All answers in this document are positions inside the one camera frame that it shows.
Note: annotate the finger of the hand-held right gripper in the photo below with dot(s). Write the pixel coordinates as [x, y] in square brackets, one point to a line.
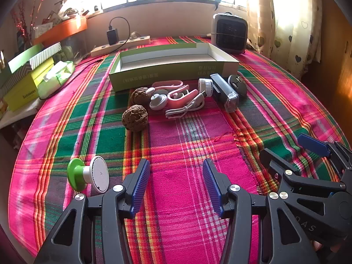
[275, 162]
[313, 144]

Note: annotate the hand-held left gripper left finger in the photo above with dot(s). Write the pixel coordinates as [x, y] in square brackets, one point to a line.
[140, 189]

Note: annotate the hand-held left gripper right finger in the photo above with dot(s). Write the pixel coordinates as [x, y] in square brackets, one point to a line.
[213, 189]

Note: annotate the green white round knob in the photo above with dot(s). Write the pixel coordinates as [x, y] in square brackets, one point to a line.
[97, 173]

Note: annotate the brown walnut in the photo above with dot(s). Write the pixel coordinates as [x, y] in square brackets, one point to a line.
[139, 96]
[134, 118]

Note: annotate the black round disc with holes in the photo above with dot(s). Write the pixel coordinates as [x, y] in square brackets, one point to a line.
[239, 84]

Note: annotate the black rectangular flashlight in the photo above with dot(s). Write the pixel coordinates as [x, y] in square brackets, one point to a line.
[224, 92]

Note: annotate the white round plastic jar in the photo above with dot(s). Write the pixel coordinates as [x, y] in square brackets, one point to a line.
[205, 87]

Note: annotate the green white cardboard box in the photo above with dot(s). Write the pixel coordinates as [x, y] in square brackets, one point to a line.
[170, 73]

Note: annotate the person's right hand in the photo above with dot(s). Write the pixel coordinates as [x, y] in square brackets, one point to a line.
[317, 245]

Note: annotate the pink green plaid tablecloth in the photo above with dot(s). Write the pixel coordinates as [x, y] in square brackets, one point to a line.
[178, 156]

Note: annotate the cream heart print curtain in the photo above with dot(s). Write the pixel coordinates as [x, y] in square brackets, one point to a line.
[286, 22]

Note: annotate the grey black space heater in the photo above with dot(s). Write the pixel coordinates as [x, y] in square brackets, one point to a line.
[229, 34]

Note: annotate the green tissue pack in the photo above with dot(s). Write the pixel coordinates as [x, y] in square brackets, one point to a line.
[55, 78]

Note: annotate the white side shelf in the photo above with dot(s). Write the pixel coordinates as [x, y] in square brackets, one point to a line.
[16, 112]

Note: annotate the beige power strip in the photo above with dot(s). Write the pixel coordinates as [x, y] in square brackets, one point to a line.
[129, 42]

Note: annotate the lime green box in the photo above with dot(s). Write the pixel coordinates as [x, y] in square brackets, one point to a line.
[24, 88]

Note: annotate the black power adapter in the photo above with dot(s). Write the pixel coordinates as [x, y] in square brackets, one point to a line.
[112, 36]

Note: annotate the green striped box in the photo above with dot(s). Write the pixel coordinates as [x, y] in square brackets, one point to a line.
[35, 57]

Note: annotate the black window hook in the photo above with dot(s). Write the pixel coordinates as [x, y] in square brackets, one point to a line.
[218, 3]

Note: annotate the orange tray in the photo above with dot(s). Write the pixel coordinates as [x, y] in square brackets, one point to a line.
[63, 30]

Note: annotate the pile of papers and bags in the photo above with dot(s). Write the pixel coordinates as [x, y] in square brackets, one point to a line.
[68, 9]

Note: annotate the red berry branches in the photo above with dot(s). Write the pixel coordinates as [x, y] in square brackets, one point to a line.
[22, 24]

